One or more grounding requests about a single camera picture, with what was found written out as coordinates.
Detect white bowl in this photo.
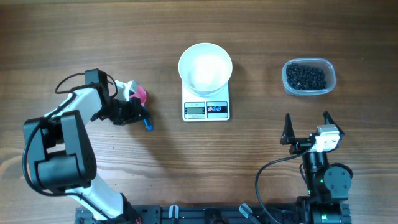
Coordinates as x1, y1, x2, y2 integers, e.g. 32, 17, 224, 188
178, 42, 233, 95

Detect black beans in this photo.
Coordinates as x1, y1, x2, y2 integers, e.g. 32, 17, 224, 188
286, 63, 326, 90

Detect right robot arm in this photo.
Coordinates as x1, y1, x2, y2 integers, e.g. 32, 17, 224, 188
280, 111, 353, 224

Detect pink scoop blue handle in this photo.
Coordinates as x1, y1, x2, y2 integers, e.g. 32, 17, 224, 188
129, 85, 154, 131

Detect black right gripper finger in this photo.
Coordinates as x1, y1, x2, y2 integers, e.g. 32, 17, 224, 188
280, 113, 295, 145
323, 111, 345, 137

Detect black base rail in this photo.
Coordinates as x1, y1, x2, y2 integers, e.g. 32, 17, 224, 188
74, 203, 352, 224

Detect white kitchen scale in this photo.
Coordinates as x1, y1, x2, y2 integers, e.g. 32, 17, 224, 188
182, 83, 231, 122

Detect clear plastic container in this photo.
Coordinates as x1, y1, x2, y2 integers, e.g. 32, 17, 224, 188
282, 58, 336, 96

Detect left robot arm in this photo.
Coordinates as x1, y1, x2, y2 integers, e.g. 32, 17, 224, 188
22, 69, 150, 223

